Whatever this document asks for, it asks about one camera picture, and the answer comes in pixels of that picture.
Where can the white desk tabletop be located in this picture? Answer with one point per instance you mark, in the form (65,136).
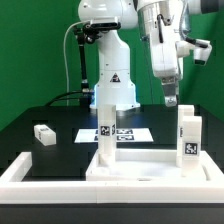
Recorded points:
(153,164)

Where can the black camera on mount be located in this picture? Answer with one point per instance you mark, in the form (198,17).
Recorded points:
(95,28)

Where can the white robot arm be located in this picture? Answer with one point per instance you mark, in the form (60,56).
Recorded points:
(164,27)

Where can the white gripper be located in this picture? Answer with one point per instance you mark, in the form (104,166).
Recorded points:
(165,63)

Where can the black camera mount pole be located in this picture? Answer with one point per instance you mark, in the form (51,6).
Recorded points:
(87,93)

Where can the white U-shaped fence frame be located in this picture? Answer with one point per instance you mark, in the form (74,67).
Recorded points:
(14,189)

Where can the marker tag sheet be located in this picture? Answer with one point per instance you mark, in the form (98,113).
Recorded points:
(122,135)

